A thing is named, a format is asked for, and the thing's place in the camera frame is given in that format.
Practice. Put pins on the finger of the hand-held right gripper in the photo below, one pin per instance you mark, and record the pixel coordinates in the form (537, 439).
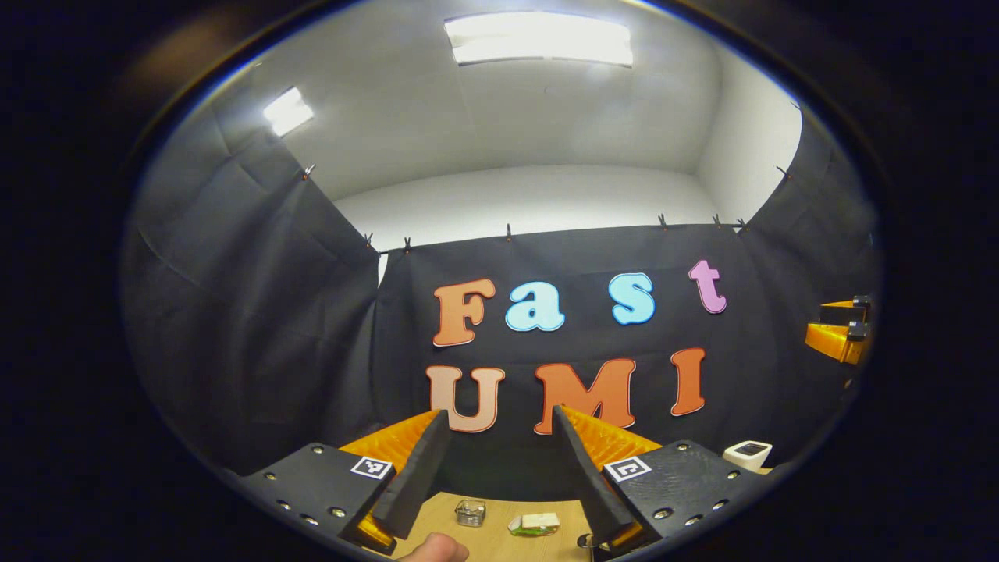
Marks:
(841, 314)
(831, 342)

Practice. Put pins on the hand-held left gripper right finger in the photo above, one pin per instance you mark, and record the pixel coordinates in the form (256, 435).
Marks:
(585, 476)

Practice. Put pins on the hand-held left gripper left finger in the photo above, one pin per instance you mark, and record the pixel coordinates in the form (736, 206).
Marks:
(417, 476)

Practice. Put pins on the sandwich with lettuce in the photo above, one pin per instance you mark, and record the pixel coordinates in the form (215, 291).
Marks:
(538, 521)

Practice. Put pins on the white toaster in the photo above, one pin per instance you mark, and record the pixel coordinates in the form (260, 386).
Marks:
(745, 454)

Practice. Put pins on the small ceiling light panel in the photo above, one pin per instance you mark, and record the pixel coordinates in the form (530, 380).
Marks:
(287, 111)

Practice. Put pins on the large ceiling light panel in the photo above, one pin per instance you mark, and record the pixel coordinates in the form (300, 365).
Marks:
(538, 37)

